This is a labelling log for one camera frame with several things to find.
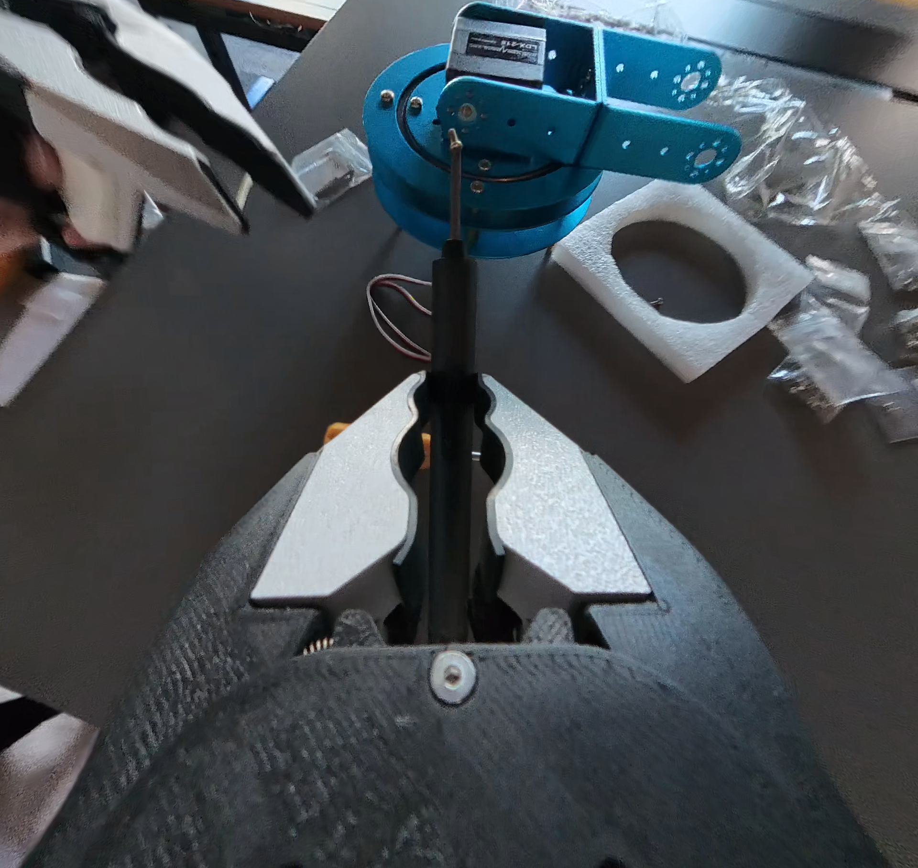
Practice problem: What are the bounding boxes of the labelled clear zip bag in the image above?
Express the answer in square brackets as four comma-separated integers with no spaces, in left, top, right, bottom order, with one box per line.
[290,130,374,211]

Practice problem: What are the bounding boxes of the black strap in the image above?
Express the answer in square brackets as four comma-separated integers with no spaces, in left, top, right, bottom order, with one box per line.
[0,696,62,749]

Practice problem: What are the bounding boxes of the white foam packing piece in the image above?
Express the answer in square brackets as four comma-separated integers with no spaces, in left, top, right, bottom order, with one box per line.
[551,181,815,383]

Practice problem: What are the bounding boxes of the clear plastic wrap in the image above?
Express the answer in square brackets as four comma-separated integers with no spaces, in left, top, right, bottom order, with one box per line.
[473,0,901,231]

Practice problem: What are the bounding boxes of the black screwdriver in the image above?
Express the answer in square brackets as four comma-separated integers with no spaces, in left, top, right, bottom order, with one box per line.
[428,130,480,643]

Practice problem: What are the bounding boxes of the dark grey desk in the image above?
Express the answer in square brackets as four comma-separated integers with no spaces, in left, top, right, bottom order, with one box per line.
[0,0,918,747]

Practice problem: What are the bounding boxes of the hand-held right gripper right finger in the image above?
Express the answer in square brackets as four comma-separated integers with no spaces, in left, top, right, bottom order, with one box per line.
[478,372,655,607]

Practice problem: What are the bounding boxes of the person's left hand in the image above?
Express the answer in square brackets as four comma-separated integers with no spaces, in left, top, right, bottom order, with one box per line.
[0,130,98,256]

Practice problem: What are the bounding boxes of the group of small screw bags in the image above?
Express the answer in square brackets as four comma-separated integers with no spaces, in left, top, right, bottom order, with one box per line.
[767,216,918,446]

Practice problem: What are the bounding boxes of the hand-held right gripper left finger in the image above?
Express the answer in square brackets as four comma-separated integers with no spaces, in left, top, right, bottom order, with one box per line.
[250,372,431,607]

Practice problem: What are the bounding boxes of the orange-handled screwdriver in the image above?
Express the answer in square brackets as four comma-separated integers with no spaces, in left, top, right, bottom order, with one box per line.
[323,422,483,469]

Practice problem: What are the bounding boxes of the white cardboard box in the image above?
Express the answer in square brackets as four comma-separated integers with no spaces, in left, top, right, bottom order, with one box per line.
[0,273,109,406]

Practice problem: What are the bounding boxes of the red white servo cable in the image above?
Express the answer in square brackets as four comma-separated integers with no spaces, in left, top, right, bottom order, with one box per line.
[366,274,435,363]

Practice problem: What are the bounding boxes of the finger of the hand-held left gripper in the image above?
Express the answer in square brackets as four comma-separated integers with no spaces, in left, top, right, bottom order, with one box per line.
[0,0,251,237]
[0,0,318,218]

